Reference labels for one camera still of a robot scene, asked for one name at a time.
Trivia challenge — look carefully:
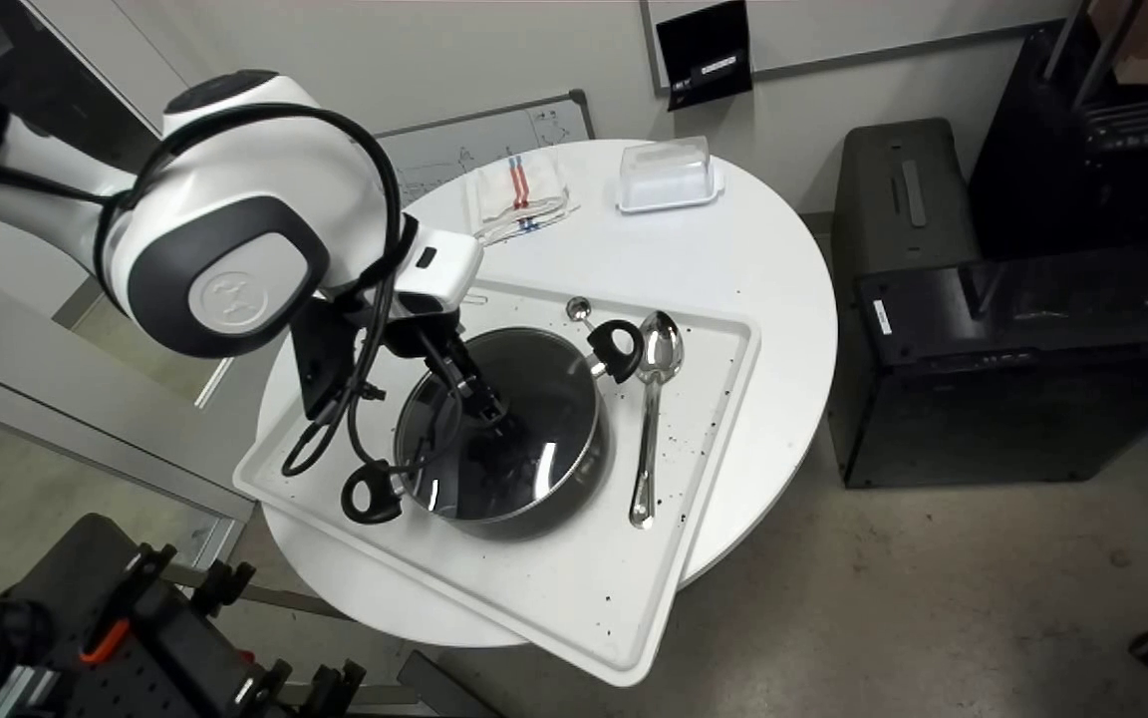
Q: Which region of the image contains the clear plastic container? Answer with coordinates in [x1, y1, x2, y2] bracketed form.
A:
[614, 137, 727, 215]

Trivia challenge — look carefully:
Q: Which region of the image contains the black marker holder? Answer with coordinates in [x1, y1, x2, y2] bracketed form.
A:
[656, 0, 752, 106]

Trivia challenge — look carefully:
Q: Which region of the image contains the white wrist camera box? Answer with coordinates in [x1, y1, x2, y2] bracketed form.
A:
[396, 226, 482, 313]

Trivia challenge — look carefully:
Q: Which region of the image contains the metal serving spoon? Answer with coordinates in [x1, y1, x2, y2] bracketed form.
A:
[631, 311, 686, 525]

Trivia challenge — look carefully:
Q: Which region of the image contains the black cooking pot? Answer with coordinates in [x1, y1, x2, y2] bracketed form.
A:
[338, 320, 647, 525]

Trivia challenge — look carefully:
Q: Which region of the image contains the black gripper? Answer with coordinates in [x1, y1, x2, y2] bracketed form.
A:
[381, 313, 505, 421]

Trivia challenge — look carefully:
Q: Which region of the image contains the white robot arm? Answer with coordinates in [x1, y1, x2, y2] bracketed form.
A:
[0, 67, 502, 420]

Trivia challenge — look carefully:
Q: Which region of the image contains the glass pot lid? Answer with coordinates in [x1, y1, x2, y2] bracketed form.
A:
[396, 327, 602, 521]

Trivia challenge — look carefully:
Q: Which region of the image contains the round white table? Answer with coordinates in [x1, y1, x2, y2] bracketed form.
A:
[267, 139, 837, 650]

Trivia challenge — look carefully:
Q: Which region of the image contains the black equipment cart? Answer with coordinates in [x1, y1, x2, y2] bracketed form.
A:
[0, 515, 368, 718]

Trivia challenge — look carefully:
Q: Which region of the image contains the black cabinet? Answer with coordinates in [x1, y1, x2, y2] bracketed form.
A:
[833, 118, 1148, 489]

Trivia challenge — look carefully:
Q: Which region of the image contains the white plastic tray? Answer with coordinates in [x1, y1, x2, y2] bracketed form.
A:
[234, 311, 757, 684]

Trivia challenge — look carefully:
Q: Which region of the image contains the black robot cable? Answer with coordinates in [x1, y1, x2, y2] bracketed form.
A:
[90, 101, 421, 484]

